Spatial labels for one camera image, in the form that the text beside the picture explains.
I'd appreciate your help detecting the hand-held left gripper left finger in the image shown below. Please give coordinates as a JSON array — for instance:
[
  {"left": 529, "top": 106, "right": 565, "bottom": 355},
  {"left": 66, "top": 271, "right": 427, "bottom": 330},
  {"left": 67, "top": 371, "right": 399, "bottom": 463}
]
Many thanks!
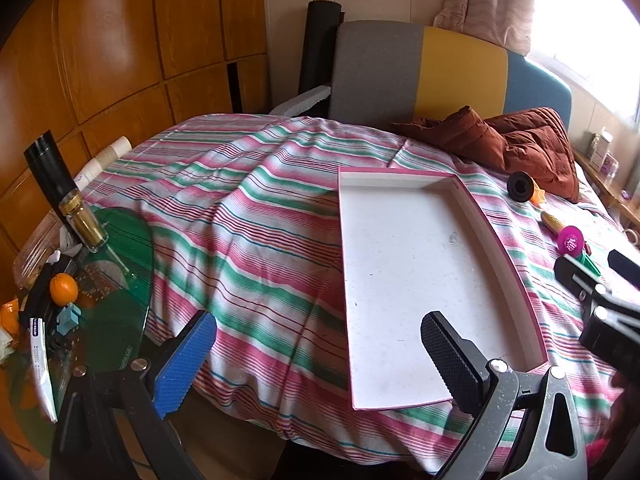
[{"left": 50, "top": 310, "right": 218, "bottom": 480}]

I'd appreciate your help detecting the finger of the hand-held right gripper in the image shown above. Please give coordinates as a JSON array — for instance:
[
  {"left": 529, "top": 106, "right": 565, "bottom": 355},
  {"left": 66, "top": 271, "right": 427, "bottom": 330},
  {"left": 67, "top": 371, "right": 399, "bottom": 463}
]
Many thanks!
[
  {"left": 554, "top": 254, "right": 640, "bottom": 322},
  {"left": 607, "top": 249, "right": 640, "bottom": 292}
]

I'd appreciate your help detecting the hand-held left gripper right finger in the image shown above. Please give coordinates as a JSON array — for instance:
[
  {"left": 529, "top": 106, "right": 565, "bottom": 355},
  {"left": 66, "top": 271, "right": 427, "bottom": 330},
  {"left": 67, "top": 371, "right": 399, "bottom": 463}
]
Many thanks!
[{"left": 420, "top": 311, "right": 588, "bottom": 480}]

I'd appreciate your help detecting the pink white tray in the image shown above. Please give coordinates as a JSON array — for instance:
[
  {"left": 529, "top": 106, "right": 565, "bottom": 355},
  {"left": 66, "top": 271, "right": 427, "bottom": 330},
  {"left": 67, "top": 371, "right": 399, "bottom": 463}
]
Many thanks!
[{"left": 338, "top": 166, "right": 548, "bottom": 412}]

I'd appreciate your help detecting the dark green plastic piece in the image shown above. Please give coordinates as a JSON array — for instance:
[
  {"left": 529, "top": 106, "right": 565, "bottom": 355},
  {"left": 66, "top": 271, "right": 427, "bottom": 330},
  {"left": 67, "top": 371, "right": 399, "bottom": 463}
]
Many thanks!
[{"left": 575, "top": 252, "right": 602, "bottom": 277}]

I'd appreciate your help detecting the magenta plastic disc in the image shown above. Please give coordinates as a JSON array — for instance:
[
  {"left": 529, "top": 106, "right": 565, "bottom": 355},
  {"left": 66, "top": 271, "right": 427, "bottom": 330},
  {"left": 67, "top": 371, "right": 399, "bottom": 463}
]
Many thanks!
[{"left": 557, "top": 226, "right": 586, "bottom": 256}]

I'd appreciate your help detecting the wooden side table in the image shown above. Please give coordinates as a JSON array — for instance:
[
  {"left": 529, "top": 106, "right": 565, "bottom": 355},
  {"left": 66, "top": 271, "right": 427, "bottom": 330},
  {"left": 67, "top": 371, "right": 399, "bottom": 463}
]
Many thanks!
[{"left": 575, "top": 147, "right": 640, "bottom": 226}]

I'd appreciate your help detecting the black orange cylinder toy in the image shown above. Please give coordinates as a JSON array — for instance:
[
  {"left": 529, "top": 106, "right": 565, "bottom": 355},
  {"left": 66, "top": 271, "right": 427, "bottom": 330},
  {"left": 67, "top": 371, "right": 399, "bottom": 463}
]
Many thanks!
[{"left": 506, "top": 171, "right": 547, "bottom": 206}]

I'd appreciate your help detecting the green glass round table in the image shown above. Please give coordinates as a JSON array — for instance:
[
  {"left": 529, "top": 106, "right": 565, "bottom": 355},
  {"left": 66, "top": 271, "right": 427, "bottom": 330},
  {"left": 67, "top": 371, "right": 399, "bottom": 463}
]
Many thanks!
[{"left": 10, "top": 206, "right": 155, "bottom": 441}]

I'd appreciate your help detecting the white box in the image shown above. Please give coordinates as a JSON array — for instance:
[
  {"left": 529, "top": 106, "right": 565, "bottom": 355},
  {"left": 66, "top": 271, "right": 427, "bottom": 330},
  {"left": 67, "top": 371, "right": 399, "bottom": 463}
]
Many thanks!
[{"left": 589, "top": 130, "right": 615, "bottom": 170}]

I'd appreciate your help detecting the small teal block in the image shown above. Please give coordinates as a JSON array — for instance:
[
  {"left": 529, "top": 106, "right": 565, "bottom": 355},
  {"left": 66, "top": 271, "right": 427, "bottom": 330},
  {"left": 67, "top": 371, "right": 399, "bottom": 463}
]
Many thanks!
[{"left": 56, "top": 305, "right": 81, "bottom": 333}]

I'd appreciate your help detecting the brown quilt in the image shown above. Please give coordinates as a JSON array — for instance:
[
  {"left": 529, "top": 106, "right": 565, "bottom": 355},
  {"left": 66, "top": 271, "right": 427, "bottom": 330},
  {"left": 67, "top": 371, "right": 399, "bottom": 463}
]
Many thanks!
[{"left": 392, "top": 106, "right": 581, "bottom": 204}]

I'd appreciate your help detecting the striped blanket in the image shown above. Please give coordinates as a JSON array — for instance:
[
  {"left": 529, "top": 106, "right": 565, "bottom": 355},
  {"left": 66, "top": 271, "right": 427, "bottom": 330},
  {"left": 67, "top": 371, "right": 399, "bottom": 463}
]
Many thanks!
[{"left": 75, "top": 112, "right": 626, "bottom": 473}]

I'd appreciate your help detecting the orange fruit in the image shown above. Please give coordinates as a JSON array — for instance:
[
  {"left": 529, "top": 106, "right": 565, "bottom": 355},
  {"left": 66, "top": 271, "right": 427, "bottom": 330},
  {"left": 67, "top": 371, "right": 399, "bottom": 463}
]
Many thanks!
[
  {"left": 0, "top": 300, "right": 21, "bottom": 343},
  {"left": 49, "top": 273, "right": 79, "bottom": 306}
]

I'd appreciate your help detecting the white tube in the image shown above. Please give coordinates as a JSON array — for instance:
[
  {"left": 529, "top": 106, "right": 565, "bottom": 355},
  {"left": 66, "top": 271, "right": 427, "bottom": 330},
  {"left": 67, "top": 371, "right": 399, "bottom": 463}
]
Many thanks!
[{"left": 27, "top": 316, "right": 58, "bottom": 423}]

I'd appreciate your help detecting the stack of paper cups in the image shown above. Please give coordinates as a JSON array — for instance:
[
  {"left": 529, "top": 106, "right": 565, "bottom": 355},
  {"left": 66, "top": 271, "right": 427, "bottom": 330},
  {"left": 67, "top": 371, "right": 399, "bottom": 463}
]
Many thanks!
[{"left": 75, "top": 136, "right": 133, "bottom": 192}]

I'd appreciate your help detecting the black gold bottle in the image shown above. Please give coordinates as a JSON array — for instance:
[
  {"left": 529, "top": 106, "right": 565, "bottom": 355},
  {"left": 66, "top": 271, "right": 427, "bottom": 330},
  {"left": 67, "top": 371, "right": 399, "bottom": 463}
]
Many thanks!
[{"left": 24, "top": 131, "right": 108, "bottom": 253}]

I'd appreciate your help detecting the bright window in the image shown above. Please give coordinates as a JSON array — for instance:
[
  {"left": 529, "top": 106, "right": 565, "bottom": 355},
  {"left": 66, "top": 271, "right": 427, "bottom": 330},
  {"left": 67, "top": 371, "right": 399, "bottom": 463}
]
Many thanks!
[{"left": 530, "top": 0, "right": 640, "bottom": 81}]

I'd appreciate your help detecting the grey yellow blue headboard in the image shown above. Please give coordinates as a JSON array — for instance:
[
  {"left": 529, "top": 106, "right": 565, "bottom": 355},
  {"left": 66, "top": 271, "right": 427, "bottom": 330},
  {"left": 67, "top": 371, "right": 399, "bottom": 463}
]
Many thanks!
[{"left": 327, "top": 20, "right": 573, "bottom": 133}]

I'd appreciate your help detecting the beige curtain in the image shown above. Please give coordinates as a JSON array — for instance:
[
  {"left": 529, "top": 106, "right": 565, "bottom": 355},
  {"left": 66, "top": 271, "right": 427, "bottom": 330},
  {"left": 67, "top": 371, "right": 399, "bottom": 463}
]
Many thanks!
[{"left": 432, "top": 0, "right": 538, "bottom": 56}]

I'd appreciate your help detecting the wooden wardrobe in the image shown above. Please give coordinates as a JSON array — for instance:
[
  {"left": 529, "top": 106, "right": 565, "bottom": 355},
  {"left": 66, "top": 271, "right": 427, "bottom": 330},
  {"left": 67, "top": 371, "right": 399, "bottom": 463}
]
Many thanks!
[{"left": 0, "top": 0, "right": 273, "bottom": 261}]

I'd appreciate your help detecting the black rolled mat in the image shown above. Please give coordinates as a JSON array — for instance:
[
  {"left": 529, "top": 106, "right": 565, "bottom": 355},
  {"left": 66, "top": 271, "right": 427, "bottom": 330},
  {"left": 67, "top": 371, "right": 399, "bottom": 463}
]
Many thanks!
[{"left": 298, "top": 0, "right": 345, "bottom": 97}]

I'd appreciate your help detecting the grey bed frame rail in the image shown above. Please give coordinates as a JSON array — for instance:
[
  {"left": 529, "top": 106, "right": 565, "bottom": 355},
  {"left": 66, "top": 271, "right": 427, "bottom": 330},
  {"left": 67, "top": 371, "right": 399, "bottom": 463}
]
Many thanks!
[{"left": 270, "top": 85, "right": 332, "bottom": 117}]

